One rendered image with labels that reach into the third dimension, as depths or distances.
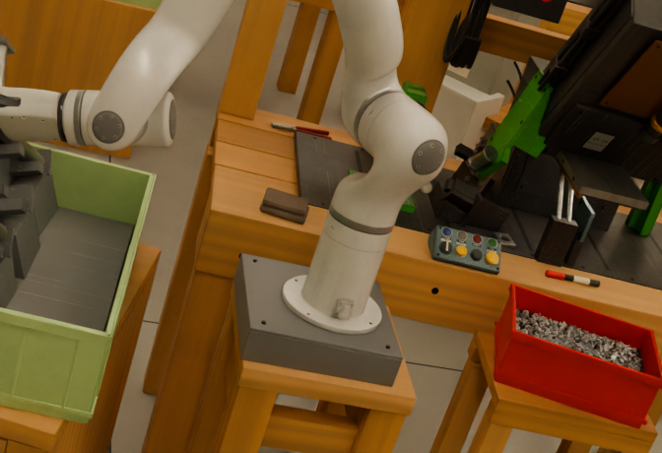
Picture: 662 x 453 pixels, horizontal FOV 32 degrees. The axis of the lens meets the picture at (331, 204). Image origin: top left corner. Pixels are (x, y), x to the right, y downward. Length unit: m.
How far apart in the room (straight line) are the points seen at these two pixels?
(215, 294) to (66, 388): 0.71
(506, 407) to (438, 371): 1.63
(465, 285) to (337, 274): 0.53
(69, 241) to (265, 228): 0.42
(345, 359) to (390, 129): 0.42
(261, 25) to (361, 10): 1.06
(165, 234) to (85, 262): 2.02
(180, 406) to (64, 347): 0.87
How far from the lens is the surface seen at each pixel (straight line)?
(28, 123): 1.79
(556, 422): 2.37
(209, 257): 2.46
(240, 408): 2.08
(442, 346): 4.09
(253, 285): 2.14
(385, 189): 1.98
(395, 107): 1.96
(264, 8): 2.88
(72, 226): 2.32
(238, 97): 2.95
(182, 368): 2.61
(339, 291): 2.08
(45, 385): 1.87
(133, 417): 3.28
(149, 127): 1.74
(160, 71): 1.68
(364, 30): 1.86
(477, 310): 2.56
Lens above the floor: 1.93
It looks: 24 degrees down
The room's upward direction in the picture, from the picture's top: 18 degrees clockwise
